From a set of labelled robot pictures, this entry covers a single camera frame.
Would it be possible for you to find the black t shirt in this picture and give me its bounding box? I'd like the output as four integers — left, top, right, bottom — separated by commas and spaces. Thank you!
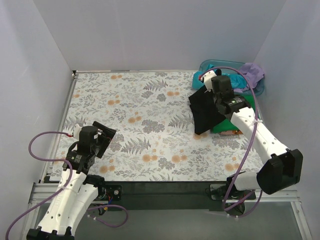
188, 86, 226, 135

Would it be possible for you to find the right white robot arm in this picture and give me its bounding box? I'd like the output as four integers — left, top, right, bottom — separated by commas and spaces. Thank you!
203, 75, 303, 199

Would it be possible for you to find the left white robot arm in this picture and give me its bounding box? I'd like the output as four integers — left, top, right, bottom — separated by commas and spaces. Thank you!
26, 121, 117, 240

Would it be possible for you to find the folded green t shirt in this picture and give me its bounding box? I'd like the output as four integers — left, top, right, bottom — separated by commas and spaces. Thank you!
210, 95, 256, 134

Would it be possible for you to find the teal t shirt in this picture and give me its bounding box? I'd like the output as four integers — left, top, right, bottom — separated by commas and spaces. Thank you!
191, 64, 249, 93

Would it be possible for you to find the orange patterned folded cloth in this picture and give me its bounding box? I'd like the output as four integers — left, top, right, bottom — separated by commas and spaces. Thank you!
219, 130, 243, 136

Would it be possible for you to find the teal plastic basket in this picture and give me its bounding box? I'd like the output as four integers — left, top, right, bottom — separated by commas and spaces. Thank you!
198, 59, 265, 96

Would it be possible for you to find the lavender t shirt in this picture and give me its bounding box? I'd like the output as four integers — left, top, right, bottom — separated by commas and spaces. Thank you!
238, 63, 265, 89

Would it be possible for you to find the floral table mat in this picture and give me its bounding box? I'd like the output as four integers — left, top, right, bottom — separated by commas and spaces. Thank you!
62, 71, 263, 181

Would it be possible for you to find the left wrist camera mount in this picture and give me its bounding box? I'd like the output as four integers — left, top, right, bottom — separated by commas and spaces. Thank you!
67, 124, 82, 140

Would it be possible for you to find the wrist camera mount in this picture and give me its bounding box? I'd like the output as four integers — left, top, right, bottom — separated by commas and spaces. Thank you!
198, 70, 217, 92
67, 124, 82, 140

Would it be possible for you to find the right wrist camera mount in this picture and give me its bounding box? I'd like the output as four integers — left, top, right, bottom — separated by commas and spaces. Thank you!
198, 70, 217, 92

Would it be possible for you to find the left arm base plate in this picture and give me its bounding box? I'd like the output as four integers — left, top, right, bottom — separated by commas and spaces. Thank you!
97, 184, 123, 201

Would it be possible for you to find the aluminium front rail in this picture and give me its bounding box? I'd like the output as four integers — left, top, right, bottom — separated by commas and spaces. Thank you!
30, 182, 301, 203

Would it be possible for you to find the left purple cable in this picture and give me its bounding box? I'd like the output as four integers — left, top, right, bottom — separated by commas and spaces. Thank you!
4, 131, 129, 240

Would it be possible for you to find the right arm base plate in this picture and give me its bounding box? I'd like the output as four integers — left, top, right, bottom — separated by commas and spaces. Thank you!
204, 183, 251, 201

